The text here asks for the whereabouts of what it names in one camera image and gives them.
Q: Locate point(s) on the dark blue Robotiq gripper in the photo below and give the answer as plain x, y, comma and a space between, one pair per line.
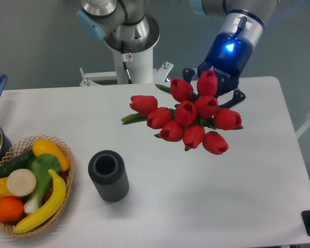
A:
230, 53

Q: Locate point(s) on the red tulip bouquet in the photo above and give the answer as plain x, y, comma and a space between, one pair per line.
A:
195, 118

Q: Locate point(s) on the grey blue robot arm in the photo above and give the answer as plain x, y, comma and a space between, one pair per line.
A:
100, 18

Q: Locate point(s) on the dark grey ribbed vase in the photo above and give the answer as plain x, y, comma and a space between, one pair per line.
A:
108, 173

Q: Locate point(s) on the yellow squash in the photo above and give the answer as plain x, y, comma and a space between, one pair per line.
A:
44, 146

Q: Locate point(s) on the green bok choy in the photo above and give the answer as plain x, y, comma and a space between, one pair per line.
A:
39, 167

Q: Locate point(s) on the yellow banana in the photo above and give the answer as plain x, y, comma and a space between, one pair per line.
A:
48, 209

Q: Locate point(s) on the woven wicker basket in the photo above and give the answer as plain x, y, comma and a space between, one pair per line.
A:
68, 176

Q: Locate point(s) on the green cucumber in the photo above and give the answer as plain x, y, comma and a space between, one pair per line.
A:
19, 162

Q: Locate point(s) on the beige round mushroom cap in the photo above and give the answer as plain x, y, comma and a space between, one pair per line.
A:
21, 182

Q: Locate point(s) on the orange fruit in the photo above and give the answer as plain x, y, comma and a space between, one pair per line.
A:
11, 209

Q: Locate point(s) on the metal table clamp bracket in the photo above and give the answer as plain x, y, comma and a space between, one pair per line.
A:
160, 75

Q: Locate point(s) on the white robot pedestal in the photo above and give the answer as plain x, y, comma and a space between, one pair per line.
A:
132, 49

